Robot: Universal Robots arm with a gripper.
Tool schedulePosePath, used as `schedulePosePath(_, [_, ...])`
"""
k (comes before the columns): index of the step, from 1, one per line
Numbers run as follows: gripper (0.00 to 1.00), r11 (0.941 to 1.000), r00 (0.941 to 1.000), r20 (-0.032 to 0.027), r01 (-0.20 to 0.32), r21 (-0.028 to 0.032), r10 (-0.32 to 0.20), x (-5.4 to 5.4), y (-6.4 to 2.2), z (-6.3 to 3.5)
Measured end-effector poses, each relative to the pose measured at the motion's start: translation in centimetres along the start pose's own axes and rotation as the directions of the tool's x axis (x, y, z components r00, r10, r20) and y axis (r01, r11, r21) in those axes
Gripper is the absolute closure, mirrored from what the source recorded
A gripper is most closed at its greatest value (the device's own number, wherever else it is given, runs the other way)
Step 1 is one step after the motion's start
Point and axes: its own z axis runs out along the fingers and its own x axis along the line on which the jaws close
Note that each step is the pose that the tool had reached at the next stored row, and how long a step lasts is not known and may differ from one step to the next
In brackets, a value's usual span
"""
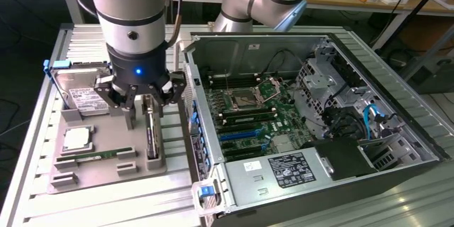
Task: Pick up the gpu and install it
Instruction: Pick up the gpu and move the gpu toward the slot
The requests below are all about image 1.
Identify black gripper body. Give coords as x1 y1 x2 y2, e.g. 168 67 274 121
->
105 42 171 91

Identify black Nvidia graphics card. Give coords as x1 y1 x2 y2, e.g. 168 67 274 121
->
141 93 161 159

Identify hard disk with blue carrier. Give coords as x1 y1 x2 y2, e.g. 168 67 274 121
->
41 59 115 117

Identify black RAM slot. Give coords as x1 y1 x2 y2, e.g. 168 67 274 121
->
217 106 275 118
219 109 276 121
208 75 256 82
211 83 259 91
209 78 256 85
220 112 278 123
211 81 258 88
221 114 279 127

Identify grey parts rack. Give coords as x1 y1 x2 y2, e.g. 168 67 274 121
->
47 93 169 195

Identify CPU socket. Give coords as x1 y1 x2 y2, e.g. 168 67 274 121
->
228 88 262 110

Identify silver CPU chip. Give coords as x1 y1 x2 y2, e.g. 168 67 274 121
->
63 128 92 150

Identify long black expansion slot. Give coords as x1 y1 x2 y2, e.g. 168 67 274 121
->
215 123 272 135
223 148 266 160
221 141 266 153

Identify blue expansion slot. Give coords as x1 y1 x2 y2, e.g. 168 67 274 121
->
219 130 259 141

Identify green RAM stick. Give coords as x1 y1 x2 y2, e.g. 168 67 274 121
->
56 149 133 163

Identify metal socket cover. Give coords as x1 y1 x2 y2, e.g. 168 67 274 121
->
252 76 286 103

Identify green motherboard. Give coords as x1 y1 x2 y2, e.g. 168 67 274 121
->
203 74 320 163

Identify silver chipset heatsink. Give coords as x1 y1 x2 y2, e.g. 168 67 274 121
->
272 135 302 154

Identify metal disk bay cage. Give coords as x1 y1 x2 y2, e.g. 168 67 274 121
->
294 57 359 121

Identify grey power supply unit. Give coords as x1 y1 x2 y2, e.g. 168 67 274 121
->
213 147 336 209

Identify blue case release latch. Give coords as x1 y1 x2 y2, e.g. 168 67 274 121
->
197 186 213 199

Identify black open PC case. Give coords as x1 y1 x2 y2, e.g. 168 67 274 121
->
175 31 451 222

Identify black tripod pole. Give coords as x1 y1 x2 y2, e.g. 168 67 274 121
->
374 0 448 55

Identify grey metal stand leg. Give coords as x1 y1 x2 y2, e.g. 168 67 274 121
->
400 23 454 79

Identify black equipment box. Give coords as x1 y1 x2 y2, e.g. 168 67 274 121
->
407 58 454 95

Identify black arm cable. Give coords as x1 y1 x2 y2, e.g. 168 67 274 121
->
75 0 188 52

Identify thick black wire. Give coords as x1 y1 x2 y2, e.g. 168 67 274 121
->
260 48 308 79

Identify black power wire bundle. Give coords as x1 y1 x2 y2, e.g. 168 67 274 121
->
316 104 366 140

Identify blue SATA wire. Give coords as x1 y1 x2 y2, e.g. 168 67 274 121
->
363 104 382 141

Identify black wire with connector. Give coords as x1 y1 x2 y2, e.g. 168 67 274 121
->
374 112 403 139

